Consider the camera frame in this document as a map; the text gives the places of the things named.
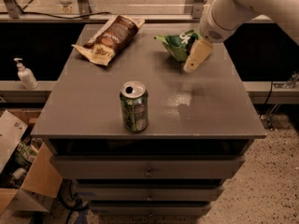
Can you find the open cardboard box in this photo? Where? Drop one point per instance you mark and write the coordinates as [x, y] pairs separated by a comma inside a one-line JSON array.
[[28, 181]]

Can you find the green rice chip bag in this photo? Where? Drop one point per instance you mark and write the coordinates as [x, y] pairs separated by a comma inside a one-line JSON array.
[[179, 46]]

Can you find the grey drawer cabinet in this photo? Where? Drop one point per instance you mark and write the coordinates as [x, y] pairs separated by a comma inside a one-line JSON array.
[[200, 126]]

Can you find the white pump bottle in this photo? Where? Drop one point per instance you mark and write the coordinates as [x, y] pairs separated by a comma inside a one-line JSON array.
[[25, 75]]

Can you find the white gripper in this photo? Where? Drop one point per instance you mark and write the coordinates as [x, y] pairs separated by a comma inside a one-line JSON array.
[[209, 31]]

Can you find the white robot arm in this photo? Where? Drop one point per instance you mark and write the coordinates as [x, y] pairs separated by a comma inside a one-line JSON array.
[[285, 13]]

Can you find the green soda can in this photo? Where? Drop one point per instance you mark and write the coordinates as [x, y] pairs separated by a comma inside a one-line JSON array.
[[134, 106]]

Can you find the brown chip bag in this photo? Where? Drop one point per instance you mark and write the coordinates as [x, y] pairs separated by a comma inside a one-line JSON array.
[[113, 37]]

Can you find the metal bracket on ledge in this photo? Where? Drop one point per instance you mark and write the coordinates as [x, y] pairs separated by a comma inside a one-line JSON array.
[[290, 83]]

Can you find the top drawer knob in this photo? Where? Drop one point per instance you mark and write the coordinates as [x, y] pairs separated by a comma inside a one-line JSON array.
[[148, 173]]

